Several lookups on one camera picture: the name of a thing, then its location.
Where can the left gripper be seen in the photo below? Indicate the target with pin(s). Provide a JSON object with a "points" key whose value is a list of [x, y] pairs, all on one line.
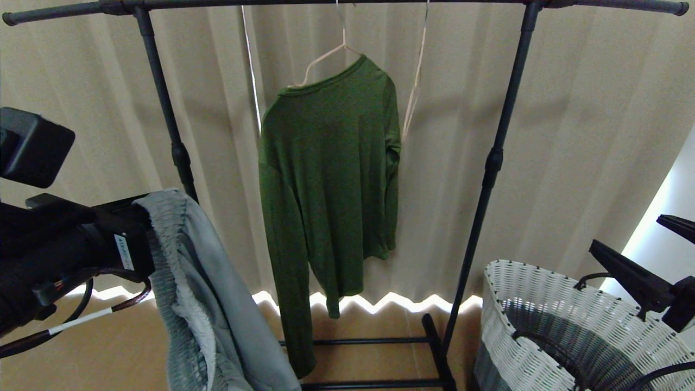
{"points": [[65, 244]]}

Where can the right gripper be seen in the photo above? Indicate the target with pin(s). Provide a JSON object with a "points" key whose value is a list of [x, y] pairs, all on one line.
{"points": [[684, 304]]}

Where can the pale grey garment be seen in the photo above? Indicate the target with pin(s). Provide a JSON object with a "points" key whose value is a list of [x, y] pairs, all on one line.
{"points": [[217, 304]]}

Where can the green printed shirt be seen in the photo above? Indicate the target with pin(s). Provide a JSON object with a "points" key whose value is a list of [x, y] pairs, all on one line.
{"points": [[326, 174]]}

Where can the pink clothes hanger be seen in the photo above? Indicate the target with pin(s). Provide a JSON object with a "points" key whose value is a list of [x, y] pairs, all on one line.
{"points": [[326, 56], [417, 70]]}

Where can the white laundry basket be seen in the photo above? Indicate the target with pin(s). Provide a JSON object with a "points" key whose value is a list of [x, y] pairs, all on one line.
{"points": [[521, 326]]}

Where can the black clothes rack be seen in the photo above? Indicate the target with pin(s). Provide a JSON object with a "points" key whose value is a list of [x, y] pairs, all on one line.
{"points": [[494, 163]]}

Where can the beige curtain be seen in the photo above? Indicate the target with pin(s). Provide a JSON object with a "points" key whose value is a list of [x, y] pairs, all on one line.
{"points": [[570, 136]]}

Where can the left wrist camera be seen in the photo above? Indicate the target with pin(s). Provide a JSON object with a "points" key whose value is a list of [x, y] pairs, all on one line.
{"points": [[32, 146]]}

